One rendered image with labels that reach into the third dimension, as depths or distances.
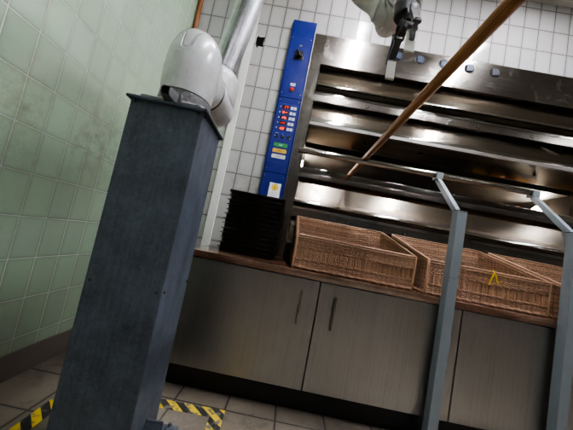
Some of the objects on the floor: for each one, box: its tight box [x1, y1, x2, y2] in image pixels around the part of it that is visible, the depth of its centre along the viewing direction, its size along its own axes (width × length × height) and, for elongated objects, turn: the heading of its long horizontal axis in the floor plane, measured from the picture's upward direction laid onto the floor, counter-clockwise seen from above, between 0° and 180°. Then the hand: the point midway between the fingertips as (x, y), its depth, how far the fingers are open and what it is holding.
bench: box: [165, 245, 573, 430], centre depth 136 cm, size 56×242×58 cm, turn 155°
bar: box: [298, 147, 573, 430], centre depth 118 cm, size 31×127×118 cm, turn 155°
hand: (398, 63), depth 87 cm, fingers open, 13 cm apart
